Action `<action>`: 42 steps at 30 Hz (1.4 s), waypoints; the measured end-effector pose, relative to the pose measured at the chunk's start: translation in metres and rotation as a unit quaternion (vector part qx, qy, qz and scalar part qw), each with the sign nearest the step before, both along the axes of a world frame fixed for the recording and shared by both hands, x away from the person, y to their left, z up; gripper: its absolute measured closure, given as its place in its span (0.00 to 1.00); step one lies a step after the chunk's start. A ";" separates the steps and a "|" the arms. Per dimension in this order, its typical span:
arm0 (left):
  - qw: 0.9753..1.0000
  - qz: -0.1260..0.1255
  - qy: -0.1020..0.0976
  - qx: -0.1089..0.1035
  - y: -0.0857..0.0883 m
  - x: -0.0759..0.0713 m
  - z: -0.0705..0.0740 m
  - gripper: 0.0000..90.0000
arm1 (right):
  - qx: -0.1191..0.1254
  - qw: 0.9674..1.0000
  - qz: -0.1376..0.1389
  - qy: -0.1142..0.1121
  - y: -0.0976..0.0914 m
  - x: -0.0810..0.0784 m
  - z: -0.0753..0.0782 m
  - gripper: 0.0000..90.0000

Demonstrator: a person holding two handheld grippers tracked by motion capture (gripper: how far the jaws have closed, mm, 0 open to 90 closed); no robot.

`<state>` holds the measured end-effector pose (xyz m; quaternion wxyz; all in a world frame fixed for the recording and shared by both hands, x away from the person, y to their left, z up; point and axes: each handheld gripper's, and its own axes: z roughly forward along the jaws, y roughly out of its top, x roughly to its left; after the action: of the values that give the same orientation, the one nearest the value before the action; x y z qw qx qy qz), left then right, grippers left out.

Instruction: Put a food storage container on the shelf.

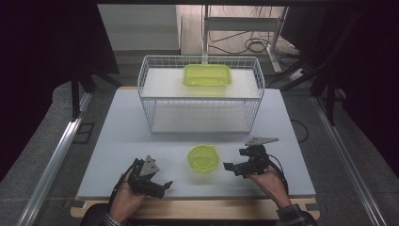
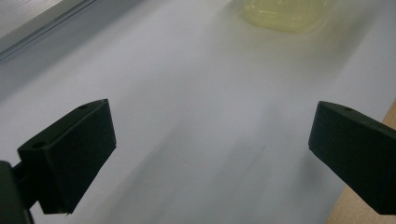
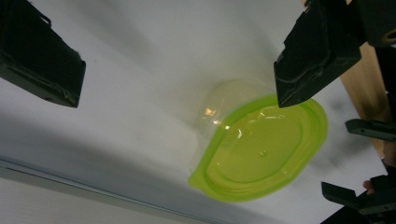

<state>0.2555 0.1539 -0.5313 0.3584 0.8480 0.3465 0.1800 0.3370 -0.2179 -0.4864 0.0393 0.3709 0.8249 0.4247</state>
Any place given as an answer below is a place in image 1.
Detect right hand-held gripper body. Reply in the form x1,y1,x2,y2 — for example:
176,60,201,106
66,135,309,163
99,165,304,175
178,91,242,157
237,136,280,177

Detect round yellow-green plastic container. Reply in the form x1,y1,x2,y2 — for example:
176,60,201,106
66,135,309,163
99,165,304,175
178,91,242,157
186,143,220,174

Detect white desk frame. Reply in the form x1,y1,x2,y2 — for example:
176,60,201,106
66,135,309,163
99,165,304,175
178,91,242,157
201,4,290,74

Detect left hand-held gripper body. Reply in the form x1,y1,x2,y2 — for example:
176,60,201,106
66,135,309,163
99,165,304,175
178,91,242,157
126,154,162,198

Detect person's right hand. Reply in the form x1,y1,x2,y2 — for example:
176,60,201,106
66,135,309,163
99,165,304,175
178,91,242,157
247,165,294,209

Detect black floor cables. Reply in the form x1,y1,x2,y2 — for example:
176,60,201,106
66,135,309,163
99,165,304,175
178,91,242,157
207,30,303,60

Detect left hand-held gripper cable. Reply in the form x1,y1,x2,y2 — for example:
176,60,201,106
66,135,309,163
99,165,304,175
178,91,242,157
107,157,139,215

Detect metal floor rail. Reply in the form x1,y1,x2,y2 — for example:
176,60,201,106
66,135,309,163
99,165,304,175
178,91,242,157
15,91,94,226
311,94,389,226

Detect right hand-held gripper cable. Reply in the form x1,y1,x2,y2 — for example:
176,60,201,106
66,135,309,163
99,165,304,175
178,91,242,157
266,153,290,196

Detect hand-held gripper cable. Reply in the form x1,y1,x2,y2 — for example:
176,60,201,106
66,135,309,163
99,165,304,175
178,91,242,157
266,153,290,196
107,157,139,215

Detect white wire two-tier rack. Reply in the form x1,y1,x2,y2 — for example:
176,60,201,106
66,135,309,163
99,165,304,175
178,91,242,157
136,55,266,135

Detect white power strip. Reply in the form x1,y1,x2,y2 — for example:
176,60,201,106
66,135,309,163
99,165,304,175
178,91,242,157
287,68,306,83

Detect black square floor frame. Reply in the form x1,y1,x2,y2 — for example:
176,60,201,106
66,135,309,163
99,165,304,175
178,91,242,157
72,121,96,145

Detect rectangular yellow-green plastic container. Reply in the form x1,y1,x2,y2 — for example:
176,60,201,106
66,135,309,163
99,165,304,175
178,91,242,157
182,63,233,89

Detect black cable loop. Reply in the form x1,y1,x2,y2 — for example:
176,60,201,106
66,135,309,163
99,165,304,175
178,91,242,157
290,119,311,144

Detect wooden table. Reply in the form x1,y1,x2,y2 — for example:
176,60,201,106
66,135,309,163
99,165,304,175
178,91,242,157
70,86,321,221

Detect black stand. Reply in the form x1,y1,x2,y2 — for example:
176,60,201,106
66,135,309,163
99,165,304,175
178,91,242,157
310,62,346,127
70,60,97,122

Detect white cabinet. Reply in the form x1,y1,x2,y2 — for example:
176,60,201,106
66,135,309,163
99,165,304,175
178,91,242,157
96,4,184,57

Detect person's left hand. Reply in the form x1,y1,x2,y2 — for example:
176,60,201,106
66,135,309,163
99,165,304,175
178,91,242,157
108,173,148,224

